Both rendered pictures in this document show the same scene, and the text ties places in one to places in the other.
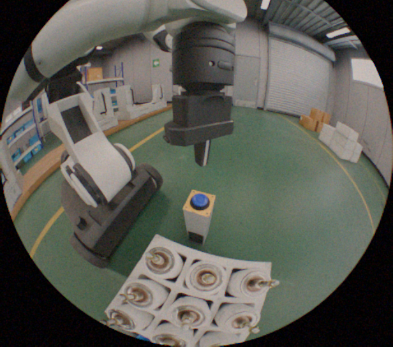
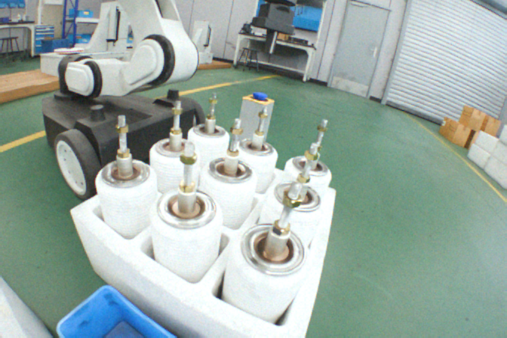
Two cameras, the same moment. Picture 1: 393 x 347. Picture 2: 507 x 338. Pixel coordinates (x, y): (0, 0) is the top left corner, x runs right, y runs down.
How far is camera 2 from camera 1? 0.46 m
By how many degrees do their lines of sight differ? 6
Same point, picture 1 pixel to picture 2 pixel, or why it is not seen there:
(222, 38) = not seen: outside the picture
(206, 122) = (277, 19)
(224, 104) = (289, 14)
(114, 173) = (188, 55)
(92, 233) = (110, 127)
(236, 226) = not seen: hidden behind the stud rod
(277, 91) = (410, 73)
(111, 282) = not seen: hidden behind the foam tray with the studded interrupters
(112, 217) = (142, 124)
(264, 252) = (333, 229)
